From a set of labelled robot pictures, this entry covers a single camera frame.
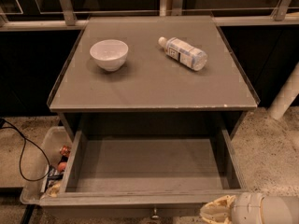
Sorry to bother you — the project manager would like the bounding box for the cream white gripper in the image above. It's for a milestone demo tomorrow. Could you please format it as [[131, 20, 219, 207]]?
[[200, 192, 264, 224]]

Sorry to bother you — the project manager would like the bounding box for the grey top drawer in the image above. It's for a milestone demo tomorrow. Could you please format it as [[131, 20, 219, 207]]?
[[38, 128, 250, 218]]

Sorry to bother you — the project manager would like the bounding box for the metal drawer knob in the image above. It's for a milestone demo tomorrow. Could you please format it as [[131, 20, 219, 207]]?
[[150, 207, 160, 220]]

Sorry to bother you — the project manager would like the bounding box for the red round item in bin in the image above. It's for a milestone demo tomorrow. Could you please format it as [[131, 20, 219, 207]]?
[[57, 162, 66, 173]]

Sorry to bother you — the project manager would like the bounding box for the orange can in bin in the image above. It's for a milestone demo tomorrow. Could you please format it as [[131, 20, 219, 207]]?
[[60, 146, 71, 158]]

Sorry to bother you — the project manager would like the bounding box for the clear plastic water bottle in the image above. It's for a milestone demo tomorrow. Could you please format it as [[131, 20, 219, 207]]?
[[158, 36, 207, 71]]

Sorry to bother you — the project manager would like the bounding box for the yellow item in bin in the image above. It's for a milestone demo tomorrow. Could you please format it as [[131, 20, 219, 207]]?
[[41, 181, 62, 199]]

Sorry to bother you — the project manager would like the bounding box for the dark snack packet in bin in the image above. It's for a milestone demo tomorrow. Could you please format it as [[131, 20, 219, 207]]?
[[41, 166, 64, 192]]

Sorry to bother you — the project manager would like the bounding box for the grey wooden cabinet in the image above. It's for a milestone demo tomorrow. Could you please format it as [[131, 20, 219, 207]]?
[[48, 16, 258, 134]]

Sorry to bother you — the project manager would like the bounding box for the clear plastic storage bin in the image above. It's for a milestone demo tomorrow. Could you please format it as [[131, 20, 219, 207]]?
[[20, 126, 72, 205]]

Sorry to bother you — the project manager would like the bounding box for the white ceramic bowl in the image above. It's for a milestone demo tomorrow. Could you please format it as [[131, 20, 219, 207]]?
[[90, 39, 129, 72]]

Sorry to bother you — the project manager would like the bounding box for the right metal railing post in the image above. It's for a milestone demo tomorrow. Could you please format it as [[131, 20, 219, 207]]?
[[271, 0, 292, 21]]

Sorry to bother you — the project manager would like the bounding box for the black cable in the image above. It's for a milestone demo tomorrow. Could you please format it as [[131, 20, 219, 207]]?
[[0, 119, 50, 183]]

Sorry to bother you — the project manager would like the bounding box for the left metal railing post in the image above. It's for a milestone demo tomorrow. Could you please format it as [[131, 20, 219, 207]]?
[[59, 0, 77, 26]]

